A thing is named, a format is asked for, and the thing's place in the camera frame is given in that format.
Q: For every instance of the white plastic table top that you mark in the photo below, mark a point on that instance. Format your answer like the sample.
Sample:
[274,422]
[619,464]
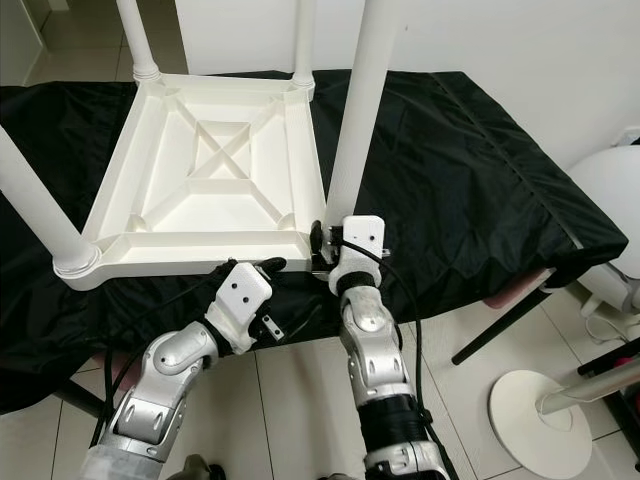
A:
[190,255]

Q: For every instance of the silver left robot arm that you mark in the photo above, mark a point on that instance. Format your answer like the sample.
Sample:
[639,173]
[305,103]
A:
[160,385]

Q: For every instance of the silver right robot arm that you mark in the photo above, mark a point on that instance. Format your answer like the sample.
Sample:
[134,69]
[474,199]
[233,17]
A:
[372,335]

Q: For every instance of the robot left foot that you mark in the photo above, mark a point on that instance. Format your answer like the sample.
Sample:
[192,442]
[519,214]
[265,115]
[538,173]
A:
[202,469]

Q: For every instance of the black metal table leg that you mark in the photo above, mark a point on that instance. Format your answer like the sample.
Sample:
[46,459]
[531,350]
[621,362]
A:
[500,330]
[78,398]

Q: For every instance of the black cloth table cover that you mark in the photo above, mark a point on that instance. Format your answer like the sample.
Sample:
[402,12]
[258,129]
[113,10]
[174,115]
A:
[490,160]

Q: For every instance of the pink table edge piece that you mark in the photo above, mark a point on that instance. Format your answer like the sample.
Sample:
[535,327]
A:
[518,288]

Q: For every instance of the white round stand base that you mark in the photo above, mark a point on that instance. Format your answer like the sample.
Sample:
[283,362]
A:
[530,420]

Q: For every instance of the white round chair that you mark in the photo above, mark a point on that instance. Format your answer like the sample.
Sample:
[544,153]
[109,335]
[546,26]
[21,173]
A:
[610,200]

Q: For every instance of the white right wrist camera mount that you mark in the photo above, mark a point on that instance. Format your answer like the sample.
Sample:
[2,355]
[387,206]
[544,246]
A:
[363,232]

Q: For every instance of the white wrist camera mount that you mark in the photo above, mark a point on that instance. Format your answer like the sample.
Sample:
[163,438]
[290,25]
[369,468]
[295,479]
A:
[363,232]
[242,290]

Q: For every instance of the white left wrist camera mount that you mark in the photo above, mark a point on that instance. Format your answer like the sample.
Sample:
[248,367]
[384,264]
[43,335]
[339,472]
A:
[242,290]

